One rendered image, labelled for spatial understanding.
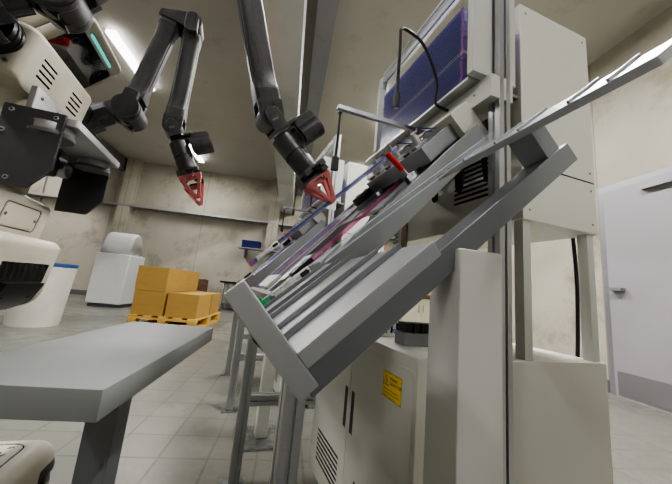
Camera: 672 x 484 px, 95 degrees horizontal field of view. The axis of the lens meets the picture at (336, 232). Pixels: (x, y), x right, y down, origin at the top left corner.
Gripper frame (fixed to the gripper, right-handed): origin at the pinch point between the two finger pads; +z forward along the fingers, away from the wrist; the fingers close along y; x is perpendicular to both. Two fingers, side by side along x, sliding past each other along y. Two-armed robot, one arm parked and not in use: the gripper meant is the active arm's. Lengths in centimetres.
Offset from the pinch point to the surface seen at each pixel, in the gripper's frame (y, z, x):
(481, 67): -11, -3, -57
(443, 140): -5.0, 6.5, -35.7
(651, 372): 115, 300, -191
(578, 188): -8, 45, -65
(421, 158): -2.7, 6.5, -27.9
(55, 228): 935, -402, 272
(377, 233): -9.1, 12.4, 0.1
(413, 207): -9.0, 13.7, -11.8
